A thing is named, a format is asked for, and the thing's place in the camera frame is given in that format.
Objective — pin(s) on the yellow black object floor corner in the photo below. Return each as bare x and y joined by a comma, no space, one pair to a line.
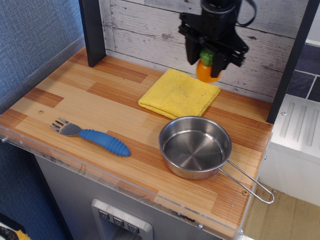
10,234

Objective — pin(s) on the dark frame post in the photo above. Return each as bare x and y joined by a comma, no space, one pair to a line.
92,30
303,31

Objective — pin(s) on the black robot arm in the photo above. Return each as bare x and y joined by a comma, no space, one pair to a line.
211,40

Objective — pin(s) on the yellow folded towel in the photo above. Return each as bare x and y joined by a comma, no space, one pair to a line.
176,94

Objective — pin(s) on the clear acrylic table edge guard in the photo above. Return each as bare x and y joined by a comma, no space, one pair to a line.
75,183

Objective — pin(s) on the blue handled metal fork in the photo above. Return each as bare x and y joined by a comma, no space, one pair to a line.
108,142

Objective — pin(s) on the orange toy carrot green top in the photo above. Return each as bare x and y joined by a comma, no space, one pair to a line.
204,67

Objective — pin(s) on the stainless steel pan wire handle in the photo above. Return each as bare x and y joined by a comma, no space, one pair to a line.
196,148

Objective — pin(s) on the silver dispenser button panel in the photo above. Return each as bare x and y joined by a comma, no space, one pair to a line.
115,224

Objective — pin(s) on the white ribbed side unit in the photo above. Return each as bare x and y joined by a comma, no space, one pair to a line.
292,157

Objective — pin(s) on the dark left frame post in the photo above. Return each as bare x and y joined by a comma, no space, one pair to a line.
92,30

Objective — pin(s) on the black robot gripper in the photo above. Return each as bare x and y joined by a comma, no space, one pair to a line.
214,29

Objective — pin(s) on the dark right frame post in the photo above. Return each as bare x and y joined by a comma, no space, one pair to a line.
303,31

